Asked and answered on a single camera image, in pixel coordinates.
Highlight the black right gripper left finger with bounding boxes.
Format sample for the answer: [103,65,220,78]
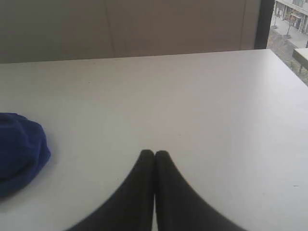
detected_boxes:
[70,150,154,231]

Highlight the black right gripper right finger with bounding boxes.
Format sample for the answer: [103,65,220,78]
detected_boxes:
[155,150,231,231]

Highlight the blue towel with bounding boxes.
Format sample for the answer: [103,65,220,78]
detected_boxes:
[0,113,51,198]

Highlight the grey ledge outside window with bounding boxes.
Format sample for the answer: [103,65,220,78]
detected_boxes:
[293,48,308,70]

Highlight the black window frame post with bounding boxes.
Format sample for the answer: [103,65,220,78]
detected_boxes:
[254,0,275,50]

